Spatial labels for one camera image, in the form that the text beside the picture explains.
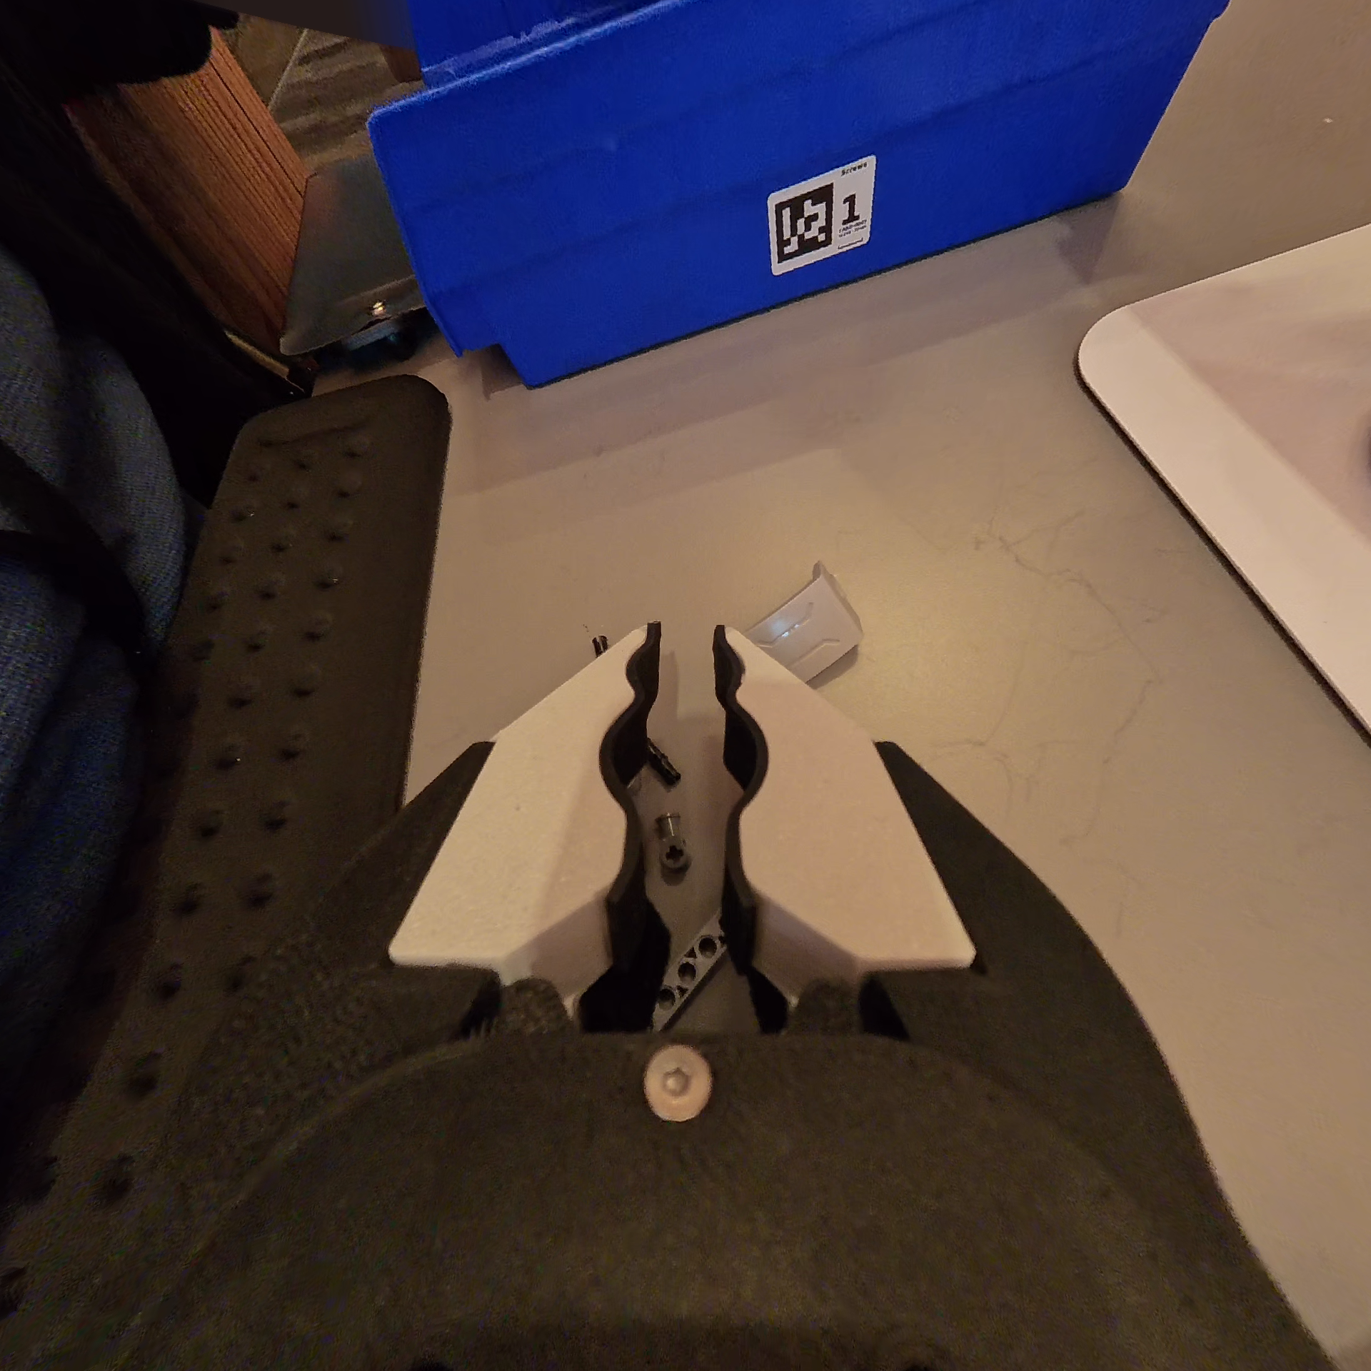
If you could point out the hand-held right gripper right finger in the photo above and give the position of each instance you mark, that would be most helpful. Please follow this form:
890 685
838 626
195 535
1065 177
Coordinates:
846 847

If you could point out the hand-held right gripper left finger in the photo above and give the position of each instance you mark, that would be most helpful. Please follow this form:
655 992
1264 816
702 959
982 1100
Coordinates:
515 847

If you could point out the grey toy connector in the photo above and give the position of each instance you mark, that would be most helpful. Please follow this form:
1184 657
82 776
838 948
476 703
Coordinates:
673 847

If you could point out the grey toy beam with holes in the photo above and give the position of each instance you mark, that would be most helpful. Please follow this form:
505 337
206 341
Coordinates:
691 964

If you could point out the blue plastic bin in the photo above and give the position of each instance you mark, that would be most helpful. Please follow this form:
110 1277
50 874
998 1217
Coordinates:
644 194

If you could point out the grey curved toy panel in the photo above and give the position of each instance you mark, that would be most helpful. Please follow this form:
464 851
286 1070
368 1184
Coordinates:
809 628

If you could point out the black dimpled pad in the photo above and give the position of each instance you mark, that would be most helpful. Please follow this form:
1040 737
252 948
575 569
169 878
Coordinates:
290 600

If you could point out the white desk stand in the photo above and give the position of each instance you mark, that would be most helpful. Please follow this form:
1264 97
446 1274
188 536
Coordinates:
1231 398

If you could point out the metal plate with caster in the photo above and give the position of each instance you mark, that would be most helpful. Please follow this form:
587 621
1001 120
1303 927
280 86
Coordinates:
343 257

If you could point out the white printed tag label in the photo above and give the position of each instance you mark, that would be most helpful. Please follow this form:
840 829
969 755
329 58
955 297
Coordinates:
854 215

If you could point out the ribbed wooden cabinet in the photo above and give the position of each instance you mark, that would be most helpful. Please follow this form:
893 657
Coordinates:
203 194

